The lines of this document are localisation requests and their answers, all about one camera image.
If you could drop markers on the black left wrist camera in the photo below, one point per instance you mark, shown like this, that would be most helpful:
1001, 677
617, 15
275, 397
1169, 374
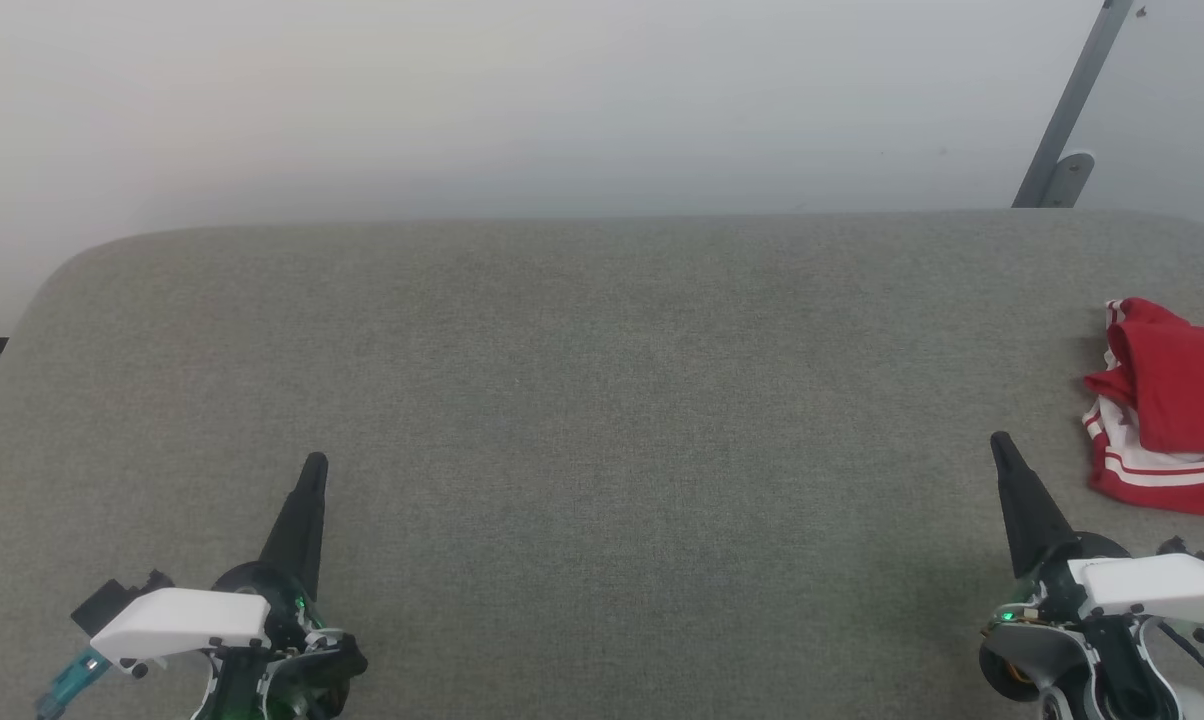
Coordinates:
102, 605

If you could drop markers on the grey metal slanted pole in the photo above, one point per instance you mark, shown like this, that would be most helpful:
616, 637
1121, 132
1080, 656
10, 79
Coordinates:
1072, 100

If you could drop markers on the red and white shirt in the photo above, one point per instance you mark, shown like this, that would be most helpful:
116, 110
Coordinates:
1182, 380

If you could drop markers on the grey metal pole bracket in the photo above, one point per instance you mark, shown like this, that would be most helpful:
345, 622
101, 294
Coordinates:
1067, 180

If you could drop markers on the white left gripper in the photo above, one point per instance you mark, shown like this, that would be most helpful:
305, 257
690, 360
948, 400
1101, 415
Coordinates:
182, 620

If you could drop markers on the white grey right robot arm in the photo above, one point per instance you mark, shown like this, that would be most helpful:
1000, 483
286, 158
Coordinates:
1022, 665

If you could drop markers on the grey-green fabric sofa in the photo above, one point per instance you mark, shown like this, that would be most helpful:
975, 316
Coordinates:
612, 450

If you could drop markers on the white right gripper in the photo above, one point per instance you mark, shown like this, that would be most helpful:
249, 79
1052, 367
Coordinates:
1142, 585

